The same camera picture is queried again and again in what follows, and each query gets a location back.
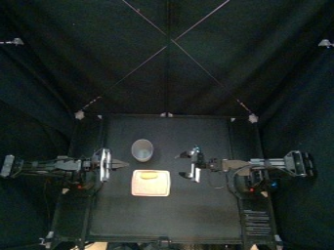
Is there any yellow toy corn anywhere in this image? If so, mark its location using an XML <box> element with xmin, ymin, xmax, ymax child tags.
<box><xmin>138</xmin><ymin>171</ymin><xmax>158</xmax><ymax>181</ymax></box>

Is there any thin diagonal brace cord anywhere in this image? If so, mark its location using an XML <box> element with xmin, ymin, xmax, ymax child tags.
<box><xmin>80</xmin><ymin>0</ymin><xmax>232</xmax><ymax>111</ymax></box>
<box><xmin>120</xmin><ymin>0</ymin><xmax>253</xmax><ymax>115</ymax></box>

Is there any grey plastic cup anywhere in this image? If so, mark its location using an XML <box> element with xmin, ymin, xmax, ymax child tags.
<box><xmin>130</xmin><ymin>138</ymin><xmax>154</xmax><ymax>163</ymax></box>

